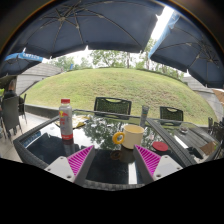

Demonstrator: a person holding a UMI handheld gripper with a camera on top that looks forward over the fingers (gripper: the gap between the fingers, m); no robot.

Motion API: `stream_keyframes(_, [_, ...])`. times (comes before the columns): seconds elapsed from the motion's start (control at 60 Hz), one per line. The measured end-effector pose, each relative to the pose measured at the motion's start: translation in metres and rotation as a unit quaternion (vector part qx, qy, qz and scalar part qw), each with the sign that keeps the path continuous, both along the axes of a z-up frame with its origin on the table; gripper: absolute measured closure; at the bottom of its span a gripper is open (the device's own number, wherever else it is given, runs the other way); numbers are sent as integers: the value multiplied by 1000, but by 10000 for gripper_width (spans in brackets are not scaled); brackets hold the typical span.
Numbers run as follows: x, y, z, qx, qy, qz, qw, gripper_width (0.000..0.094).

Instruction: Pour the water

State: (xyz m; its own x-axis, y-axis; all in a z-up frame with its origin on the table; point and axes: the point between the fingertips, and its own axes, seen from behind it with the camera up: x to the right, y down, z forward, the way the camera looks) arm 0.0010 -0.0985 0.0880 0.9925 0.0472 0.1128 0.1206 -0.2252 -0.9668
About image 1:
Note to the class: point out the round red coaster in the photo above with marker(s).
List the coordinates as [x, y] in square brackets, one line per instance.
[160, 146]

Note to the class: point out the navy parasol right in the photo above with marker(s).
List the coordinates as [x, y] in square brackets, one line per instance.
[184, 47]

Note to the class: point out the dark wicker chair right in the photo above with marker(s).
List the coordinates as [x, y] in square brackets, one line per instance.
[171, 113]

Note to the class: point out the dark wicker chair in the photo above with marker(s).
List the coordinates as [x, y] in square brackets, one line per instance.
[10, 114]
[120, 108]
[171, 113]

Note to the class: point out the clear bottle with red cap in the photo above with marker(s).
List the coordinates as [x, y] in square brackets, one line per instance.
[65, 110]

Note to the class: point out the small ashtray on table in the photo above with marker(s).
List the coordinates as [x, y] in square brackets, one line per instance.
[183, 130]

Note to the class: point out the blue parasol far left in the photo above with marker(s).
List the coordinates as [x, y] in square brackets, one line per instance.
[17, 63]

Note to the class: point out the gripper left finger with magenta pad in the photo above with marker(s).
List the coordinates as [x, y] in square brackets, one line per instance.
[73, 168]

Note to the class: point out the cream mug with yellow handle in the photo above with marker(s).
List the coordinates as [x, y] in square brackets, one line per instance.
[129, 137]

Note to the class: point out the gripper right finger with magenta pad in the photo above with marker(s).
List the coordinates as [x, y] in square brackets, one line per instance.
[153, 166]

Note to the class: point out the parasol pole on table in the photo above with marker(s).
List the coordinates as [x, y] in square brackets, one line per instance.
[144, 114]

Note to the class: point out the dark wicker chair left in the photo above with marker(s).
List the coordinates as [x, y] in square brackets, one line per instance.
[10, 114]

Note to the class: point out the dark wicker chair centre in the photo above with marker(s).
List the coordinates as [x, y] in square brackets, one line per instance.
[120, 108]

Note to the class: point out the large navy parasol centre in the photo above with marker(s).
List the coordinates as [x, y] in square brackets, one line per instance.
[67, 26]

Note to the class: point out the yellow paper on table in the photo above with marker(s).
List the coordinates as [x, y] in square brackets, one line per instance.
[73, 122]

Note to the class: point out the seated person at left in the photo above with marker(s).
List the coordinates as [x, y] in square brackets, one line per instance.
[10, 92]

